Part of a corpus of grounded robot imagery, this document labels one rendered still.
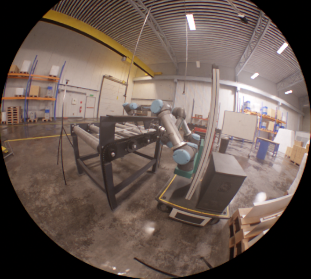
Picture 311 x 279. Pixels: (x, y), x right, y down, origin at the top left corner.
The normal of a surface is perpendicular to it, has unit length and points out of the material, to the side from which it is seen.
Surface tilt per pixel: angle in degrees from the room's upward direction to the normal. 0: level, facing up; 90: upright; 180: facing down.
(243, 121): 90
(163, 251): 0
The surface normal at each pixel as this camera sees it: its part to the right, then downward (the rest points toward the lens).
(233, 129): -0.76, -0.04
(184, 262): 0.14, -0.98
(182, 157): -0.57, 0.11
